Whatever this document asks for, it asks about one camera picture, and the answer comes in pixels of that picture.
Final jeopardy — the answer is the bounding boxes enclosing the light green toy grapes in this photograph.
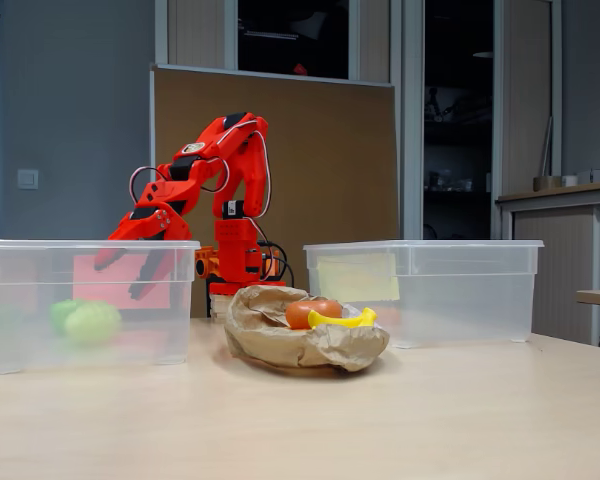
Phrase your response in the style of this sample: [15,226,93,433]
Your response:
[63,301,123,345]

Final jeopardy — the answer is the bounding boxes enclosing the green toy apple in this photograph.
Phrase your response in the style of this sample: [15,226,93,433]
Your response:
[48,298,89,335]

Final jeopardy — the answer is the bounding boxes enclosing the brown toy donut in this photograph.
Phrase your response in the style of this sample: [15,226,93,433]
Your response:
[284,298,344,331]

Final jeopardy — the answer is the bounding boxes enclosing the yellow toy banana bunch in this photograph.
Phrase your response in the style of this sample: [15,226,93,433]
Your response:
[307,307,379,330]

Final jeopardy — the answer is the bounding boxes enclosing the pink paper label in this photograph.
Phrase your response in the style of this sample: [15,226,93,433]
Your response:
[72,253,172,310]

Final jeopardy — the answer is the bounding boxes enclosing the clear plastic bin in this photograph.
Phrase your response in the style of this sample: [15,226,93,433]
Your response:
[0,238,201,375]
[303,238,545,350]

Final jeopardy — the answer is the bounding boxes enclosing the yellow-green paper label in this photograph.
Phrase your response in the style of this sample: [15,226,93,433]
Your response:
[315,252,401,303]

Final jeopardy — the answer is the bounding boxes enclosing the orange table clamp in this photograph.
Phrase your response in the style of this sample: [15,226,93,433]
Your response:
[264,249,282,281]
[194,244,231,281]

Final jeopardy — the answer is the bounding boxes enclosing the wooden base block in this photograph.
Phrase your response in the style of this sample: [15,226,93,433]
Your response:
[208,292,241,319]

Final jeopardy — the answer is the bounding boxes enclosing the crumpled brown paper bag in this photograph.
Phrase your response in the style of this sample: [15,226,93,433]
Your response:
[223,284,391,374]

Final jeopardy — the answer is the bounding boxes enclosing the brown cork board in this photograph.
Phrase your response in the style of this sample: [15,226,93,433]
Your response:
[149,63,400,319]

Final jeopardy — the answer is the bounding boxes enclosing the clear plastic wrap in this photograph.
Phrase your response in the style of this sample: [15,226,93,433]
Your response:
[339,303,377,331]

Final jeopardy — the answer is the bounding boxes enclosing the grey leaning tube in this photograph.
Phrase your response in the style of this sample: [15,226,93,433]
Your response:
[538,115,554,177]

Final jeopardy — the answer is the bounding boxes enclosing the grey roller shutter cabinet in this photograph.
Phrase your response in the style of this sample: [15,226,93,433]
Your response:
[494,179,600,351]

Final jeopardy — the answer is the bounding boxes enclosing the black servo wire loop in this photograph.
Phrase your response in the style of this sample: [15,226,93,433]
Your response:
[199,157,231,194]

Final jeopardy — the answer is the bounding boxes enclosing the black power cable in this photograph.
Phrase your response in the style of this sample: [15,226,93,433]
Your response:
[257,240,296,289]

